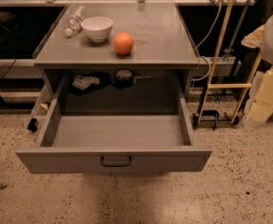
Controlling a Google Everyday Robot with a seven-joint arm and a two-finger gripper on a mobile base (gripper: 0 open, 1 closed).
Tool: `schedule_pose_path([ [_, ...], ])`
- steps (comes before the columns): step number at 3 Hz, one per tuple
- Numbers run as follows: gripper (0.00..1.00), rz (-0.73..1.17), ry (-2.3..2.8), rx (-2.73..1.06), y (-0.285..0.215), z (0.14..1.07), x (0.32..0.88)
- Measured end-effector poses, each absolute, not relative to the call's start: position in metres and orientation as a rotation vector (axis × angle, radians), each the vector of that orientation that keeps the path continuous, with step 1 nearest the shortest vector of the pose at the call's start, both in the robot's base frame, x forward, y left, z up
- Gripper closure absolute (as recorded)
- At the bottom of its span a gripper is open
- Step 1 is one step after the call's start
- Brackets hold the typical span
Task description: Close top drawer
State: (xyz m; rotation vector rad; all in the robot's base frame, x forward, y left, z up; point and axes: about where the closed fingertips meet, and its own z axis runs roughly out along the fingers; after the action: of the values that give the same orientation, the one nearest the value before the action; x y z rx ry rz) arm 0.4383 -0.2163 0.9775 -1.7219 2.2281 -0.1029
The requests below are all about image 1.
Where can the grey top drawer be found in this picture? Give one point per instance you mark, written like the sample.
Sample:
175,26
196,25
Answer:
149,122

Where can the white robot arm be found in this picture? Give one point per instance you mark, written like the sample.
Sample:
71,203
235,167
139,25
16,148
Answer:
259,107

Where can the black tape roll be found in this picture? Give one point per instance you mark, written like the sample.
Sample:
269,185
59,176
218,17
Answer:
125,78

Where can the grey metal cabinet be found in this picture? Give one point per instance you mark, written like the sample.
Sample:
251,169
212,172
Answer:
162,46

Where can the black pouch with white label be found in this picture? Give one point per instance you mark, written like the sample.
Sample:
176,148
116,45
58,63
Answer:
87,83

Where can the orange fruit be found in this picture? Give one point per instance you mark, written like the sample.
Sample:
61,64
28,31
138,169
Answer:
123,43

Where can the white ceramic bowl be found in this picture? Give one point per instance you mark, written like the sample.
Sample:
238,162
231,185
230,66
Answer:
97,29

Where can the clear plastic water bottle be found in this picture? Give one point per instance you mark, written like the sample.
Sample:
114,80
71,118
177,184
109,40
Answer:
73,23

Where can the small black floor object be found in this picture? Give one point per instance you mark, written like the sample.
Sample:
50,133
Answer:
32,126

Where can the black top drawer handle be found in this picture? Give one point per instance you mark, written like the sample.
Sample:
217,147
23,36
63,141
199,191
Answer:
111,162

